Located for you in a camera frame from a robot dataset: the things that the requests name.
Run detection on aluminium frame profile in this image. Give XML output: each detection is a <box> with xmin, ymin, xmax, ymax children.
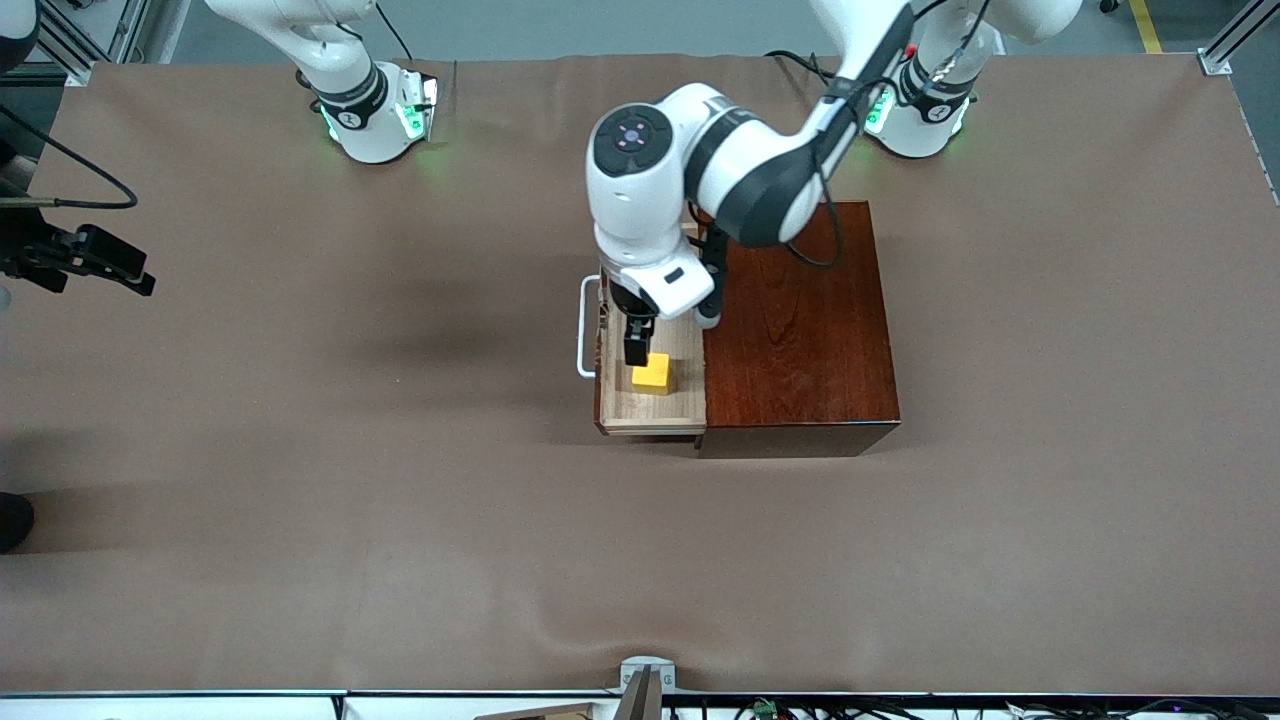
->
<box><xmin>38</xmin><ymin>0</ymin><xmax>151</xmax><ymax>89</ymax></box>
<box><xmin>1198</xmin><ymin>0</ymin><xmax>1280</xmax><ymax>77</ymax></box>

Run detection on black cable bundle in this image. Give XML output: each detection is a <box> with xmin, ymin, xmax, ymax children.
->
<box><xmin>665</xmin><ymin>696</ymin><xmax>1280</xmax><ymax>720</ymax></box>

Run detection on grey metal bracket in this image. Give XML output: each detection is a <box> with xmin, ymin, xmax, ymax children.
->
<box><xmin>618</xmin><ymin>655</ymin><xmax>678</xmax><ymax>695</ymax></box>

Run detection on black base cable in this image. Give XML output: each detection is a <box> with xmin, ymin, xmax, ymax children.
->
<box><xmin>765</xmin><ymin>48</ymin><xmax>839</xmax><ymax>96</ymax></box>
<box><xmin>375</xmin><ymin>0</ymin><xmax>417</xmax><ymax>61</ymax></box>

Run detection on brown table cloth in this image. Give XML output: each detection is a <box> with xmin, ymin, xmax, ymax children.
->
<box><xmin>0</xmin><ymin>52</ymin><xmax>1280</xmax><ymax>697</ymax></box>

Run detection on black round object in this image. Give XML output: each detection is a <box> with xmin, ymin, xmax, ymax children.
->
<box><xmin>0</xmin><ymin>491</ymin><xmax>36</xmax><ymax>554</ymax></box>

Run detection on brown cardboard piece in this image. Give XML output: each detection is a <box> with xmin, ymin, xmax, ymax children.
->
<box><xmin>473</xmin><ymin>702</ymin><xmax>601</xmax><ymax>720</ymax></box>

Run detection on yellow block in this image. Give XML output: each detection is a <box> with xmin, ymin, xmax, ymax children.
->
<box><xmin>630</xmin><ymin>352</ymin><xmax>676</xmax><ymax>397</ymax></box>

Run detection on aluminium camera post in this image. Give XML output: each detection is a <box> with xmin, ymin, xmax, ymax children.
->
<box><xmin>612</xmin><ymin>667</ymin><xmax>664</xmax><ymax>720</ymax></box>

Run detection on dark red wooden cabinet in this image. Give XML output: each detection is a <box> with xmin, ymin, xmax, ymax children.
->
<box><xmin>695</xmin><ymin>200</ymin><xmax>902</xmax><ymax>460</ymax></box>

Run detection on light wooden drawer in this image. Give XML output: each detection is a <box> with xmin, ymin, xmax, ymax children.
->
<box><xmin>577</xmin><ymin>225</ymin><xmax>708</xmax><ymax>438</ymax></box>

